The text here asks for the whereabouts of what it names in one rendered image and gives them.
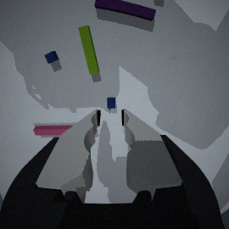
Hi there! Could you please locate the pink rod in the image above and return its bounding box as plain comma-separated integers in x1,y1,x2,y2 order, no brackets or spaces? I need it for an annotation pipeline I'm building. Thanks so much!
33,125,73,136

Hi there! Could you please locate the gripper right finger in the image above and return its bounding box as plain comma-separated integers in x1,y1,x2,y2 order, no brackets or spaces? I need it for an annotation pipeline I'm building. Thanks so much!
121,109,226,229

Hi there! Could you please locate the dark purple rod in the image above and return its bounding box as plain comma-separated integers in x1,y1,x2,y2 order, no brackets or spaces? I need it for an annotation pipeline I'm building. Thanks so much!
94,0,156,21

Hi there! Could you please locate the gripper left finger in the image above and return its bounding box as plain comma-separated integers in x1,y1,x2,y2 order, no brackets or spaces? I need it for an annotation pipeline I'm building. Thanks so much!
0,109,101,229

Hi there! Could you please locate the lime green rod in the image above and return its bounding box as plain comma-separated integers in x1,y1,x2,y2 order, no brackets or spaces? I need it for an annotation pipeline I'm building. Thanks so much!
78,25,99,75

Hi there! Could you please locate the small blue block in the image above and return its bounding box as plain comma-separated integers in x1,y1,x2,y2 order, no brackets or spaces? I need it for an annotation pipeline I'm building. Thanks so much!
44,51,59,64
107,98,115,109

